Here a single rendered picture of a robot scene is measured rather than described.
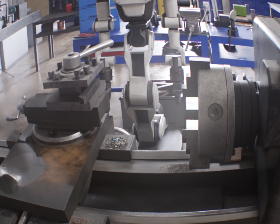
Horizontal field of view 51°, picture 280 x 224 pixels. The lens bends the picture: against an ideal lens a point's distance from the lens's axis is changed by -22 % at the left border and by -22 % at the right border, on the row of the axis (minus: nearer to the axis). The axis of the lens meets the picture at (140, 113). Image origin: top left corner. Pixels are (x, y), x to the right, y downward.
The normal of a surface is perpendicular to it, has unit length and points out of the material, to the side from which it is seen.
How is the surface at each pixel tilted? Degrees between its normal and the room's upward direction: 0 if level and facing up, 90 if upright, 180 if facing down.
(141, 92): 66
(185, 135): 31
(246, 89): 20
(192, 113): 61
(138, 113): 120
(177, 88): 79
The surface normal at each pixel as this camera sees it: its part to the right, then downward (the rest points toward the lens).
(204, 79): -0.15, -0.59
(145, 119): -0.11, 0.84
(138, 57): -0.18, 0.30
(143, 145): -0.08, -0.89
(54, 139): -0.06, -0.22
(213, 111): -0.18, -0.04
